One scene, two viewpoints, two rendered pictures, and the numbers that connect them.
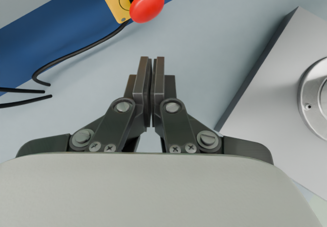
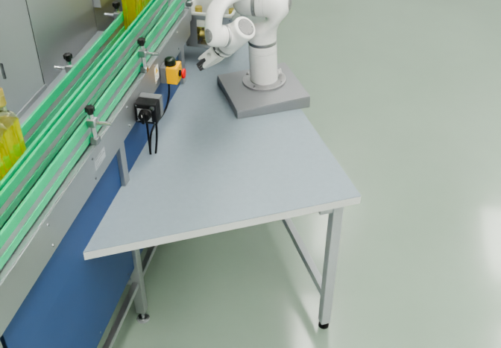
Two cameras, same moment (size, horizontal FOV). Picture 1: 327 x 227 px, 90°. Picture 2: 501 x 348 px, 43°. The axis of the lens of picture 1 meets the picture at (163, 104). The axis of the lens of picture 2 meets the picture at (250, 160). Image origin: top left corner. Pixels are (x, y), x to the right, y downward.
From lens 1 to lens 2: 2.37 m
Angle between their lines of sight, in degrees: 53
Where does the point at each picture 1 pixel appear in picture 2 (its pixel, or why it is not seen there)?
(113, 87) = (179, 134)
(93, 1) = not seen: hidden behind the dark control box
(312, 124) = (262, 89)
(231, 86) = (226, 106)
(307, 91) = (249, 85)
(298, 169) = (275, 100)
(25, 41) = not seen: hidden behind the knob
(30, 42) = not seen: hidden behind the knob
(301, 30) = (227, 78)
